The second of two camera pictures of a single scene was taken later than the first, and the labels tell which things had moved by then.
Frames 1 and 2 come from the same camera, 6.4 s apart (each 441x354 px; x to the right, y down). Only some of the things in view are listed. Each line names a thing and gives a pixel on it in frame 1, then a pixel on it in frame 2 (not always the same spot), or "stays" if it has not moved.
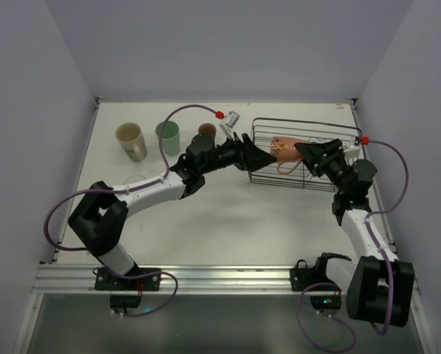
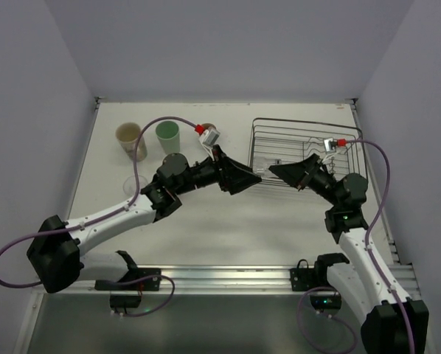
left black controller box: x=125 y=300 stays
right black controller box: x=326 y=302 stays
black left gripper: x=240 y=153 to x=221 y=169
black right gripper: x=327 y=158 to x=310 y=173
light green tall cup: x=170 y=137 stays
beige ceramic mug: x=133 y=141 stays
